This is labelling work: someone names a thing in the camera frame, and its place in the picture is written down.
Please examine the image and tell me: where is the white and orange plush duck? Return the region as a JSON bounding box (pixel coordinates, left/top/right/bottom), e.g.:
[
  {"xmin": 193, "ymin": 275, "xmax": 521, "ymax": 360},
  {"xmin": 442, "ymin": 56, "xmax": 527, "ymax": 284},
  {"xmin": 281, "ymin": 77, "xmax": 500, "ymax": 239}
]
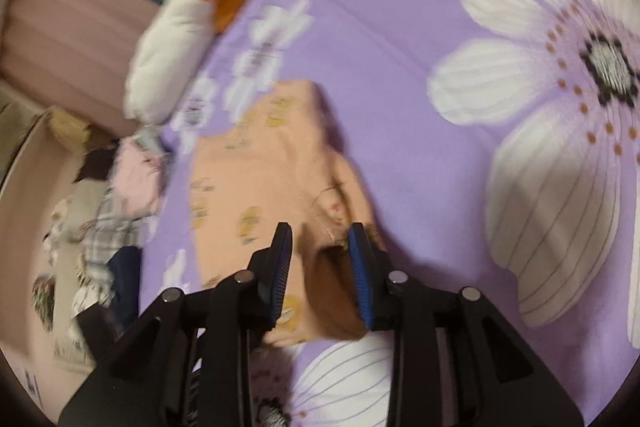
[{"xmin": 124, "ymin": 0, "xmax": 290, "ymax": 126}]

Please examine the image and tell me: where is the purple floral bedsheet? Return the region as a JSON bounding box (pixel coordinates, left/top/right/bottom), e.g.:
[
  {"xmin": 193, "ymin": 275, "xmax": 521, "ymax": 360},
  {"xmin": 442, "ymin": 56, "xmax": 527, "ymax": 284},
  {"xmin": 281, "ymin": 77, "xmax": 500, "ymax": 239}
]
[{"xmin": 135, "ymin": 0, "xmax": 640, "ymax": 427}]

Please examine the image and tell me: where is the light grey garment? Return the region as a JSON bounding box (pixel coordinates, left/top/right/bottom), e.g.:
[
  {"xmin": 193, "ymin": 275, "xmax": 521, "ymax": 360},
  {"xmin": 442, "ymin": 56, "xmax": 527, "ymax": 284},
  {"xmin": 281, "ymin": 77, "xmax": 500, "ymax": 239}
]
[{"xmin": 132, "ymin": 127, "xmax": 173, "ymax": 156}]

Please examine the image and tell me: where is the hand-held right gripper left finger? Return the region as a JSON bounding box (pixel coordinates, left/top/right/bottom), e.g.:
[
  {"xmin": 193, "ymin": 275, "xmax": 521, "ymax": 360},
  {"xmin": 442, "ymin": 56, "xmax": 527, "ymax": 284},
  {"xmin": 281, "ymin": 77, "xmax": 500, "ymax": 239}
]
[{"xmin": 59, "ymin": 222, "xmax": 294, "ymax": 427}]

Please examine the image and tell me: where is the navy garment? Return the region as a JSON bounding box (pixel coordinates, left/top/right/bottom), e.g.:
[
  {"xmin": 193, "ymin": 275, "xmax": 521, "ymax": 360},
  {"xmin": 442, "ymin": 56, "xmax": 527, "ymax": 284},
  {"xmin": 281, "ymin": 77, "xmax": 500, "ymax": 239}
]
[{"xmin": 107, "ymin": 247, "xmax": 143, "ymax": 328}]

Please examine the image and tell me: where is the black cloth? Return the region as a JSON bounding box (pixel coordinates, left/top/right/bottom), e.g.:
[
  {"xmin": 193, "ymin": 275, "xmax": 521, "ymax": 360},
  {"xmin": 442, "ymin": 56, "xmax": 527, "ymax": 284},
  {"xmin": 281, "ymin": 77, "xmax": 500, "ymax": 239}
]
[{"xmin": 75, "ymin": 152, "xmax": 119, "ymax": 184}]

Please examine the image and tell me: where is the yellowish stack of paper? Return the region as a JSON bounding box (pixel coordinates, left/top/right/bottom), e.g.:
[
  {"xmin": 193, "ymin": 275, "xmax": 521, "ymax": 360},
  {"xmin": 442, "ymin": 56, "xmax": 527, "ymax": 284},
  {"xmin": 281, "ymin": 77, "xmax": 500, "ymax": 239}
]
[{"xmin": 50, "ymin": 109, "xmax": 94, "ymax": 156}]

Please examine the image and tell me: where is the peach printed small garment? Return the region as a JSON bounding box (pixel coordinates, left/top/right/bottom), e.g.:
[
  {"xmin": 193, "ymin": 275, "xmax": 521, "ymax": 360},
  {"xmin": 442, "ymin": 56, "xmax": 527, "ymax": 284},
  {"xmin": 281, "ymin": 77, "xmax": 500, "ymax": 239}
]
[{"xmin": 189, "ymin": 79, "xmax": 386, "ymax": 349}]

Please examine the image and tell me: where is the pink garment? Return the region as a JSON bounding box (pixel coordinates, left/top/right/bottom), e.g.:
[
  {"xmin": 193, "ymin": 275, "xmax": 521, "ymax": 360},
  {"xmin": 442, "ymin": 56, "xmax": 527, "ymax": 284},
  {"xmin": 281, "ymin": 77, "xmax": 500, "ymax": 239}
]
[{"xmin": 111, "ymin": 137, "xmax": 166, "ymax": 218}]

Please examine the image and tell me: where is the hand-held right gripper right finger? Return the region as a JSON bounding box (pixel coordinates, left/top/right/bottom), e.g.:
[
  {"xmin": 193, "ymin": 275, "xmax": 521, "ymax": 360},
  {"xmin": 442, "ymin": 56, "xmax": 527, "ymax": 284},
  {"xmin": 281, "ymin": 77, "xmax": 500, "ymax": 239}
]
[{"xmin": 348, "ymin": 222, "xmax": 585, "ymax": 427}]

